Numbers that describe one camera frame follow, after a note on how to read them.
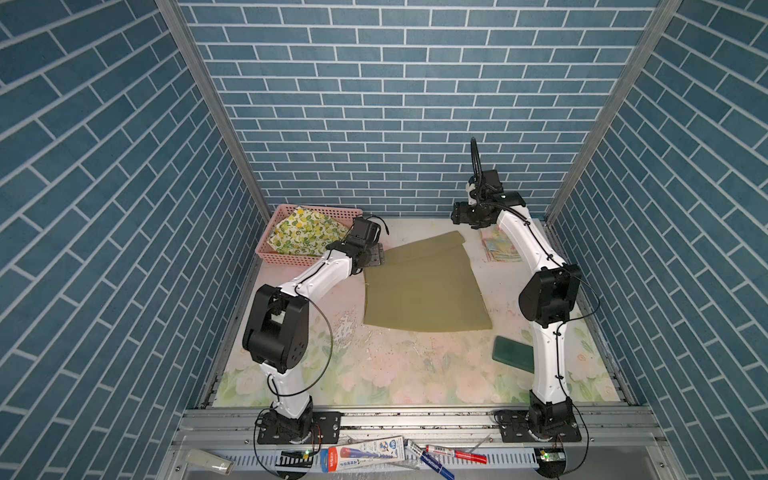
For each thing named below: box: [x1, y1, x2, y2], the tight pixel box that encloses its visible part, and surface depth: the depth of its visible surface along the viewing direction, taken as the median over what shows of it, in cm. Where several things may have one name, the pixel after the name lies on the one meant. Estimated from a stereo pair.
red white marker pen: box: [425, 445, 488, 464], surface depth 71 cm
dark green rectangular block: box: [492, 335, 535, 374], surface depth 87 cm
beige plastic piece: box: [185, 448, 235, 476], surface depth 68 cm
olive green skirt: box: [364, 230, 493, 333], surface depth 99 cm
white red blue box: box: [319, 436, 406, 473], surface depth 71 cm
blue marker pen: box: [404, 439, 455, 480], surface depth 70 cm
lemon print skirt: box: [267, 206, 349, 256], surface depth 114 cm
